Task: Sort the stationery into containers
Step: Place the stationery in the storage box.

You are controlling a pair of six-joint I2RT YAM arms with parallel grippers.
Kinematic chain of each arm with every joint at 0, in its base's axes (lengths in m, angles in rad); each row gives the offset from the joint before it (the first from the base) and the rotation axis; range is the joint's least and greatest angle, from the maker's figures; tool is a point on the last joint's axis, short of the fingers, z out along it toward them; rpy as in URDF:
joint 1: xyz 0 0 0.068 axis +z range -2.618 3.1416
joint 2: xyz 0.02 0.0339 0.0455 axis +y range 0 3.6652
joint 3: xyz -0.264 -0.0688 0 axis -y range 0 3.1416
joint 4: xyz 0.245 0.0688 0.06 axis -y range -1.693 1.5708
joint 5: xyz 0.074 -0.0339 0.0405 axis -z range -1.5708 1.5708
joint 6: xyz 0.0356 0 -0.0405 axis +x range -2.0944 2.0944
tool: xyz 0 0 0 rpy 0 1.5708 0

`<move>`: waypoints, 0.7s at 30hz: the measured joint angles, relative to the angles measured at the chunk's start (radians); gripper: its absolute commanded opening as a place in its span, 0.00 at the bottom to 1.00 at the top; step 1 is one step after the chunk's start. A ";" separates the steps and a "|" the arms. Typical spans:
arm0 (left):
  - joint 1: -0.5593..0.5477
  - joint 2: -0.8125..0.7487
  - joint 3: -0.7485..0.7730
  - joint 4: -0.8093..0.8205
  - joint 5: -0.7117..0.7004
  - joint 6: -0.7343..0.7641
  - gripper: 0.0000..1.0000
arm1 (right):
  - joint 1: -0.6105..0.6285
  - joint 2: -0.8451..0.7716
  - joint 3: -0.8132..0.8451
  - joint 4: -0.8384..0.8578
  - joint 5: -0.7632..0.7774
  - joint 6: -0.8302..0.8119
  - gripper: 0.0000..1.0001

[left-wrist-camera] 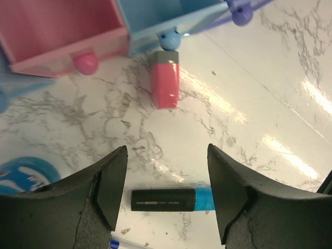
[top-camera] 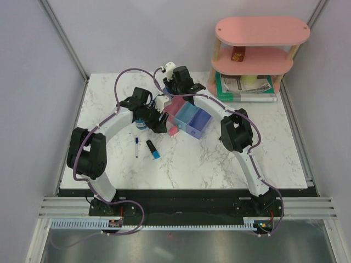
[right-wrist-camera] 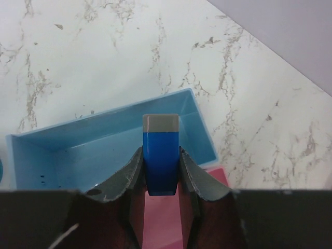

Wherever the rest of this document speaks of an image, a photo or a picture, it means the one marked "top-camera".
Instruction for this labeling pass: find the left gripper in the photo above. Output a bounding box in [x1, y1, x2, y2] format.
[140, 101, 169, 134]

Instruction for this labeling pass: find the pink eraser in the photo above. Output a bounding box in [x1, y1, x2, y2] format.
[169, 126, 179, 136]

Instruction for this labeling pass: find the pink drawer bin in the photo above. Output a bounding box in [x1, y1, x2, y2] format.
[164, 97, 186, 124]

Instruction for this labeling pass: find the purple drawer bin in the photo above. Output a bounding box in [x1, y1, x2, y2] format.
[186, 109, 211, 139]

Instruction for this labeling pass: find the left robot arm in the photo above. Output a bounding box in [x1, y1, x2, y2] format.
[66, 87, 171, 215]

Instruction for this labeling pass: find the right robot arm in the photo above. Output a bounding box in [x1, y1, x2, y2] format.
[160, 62, 274, 216]

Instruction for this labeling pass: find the blue round tape dispenser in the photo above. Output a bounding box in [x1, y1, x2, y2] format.
[134, 119, 148, 130]

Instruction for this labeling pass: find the blue white pen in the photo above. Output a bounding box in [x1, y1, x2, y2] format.
[135, 137, 139, 158]

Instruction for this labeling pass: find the blue black highlighter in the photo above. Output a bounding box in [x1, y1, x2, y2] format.
[146, 140, 160, 159]

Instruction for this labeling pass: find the green book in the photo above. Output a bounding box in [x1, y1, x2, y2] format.
[215, 72, 277, 102]

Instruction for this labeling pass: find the yellow cup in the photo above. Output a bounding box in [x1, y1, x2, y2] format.
[240, 75, 258, 85]

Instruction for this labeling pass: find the red small box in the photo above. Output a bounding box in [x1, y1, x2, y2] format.
[231, 46, 246, 62]

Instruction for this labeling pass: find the pink three-tier shelf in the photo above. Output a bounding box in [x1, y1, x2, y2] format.
[208, 16, 310, 94]

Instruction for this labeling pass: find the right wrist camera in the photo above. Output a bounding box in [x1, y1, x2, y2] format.
[162, 62, 176, 81]

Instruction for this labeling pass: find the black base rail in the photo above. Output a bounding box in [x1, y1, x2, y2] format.
[57, 187, 320, 220]

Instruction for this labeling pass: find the white cable duct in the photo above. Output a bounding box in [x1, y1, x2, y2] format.
[50, 218, 273, 231]

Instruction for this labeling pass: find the aluminium frame rail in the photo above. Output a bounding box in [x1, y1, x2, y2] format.
[39, 197, 337, 220]

